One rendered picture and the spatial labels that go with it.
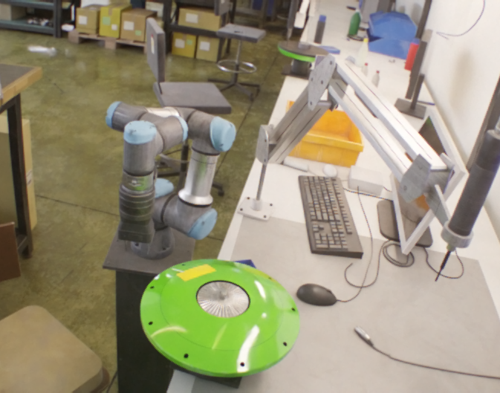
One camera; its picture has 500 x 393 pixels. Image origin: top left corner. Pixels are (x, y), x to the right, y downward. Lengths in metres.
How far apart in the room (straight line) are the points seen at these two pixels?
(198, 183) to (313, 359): 0.51
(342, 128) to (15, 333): 1.55
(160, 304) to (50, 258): 1.87
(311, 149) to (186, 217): 0.79
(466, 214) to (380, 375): 0.50
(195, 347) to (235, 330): 0.08
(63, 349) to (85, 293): 1.10
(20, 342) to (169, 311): 0.69
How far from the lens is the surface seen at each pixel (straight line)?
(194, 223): 1.27
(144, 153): 0.97
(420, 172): 0.85
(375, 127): 1.00
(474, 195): 0.78
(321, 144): 1.92
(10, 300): 2.57
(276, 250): 1.41
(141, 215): 1.04
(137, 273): 1.39
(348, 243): 1.48
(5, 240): 1.52
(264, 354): 0.91
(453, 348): 1.32
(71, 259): 2.77
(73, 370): 1.44
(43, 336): 1.53
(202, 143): 1.22
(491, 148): 0.75
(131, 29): 6.42
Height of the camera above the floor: 1.74
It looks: 32 degrees down
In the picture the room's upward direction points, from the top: 10 degrees clockwise
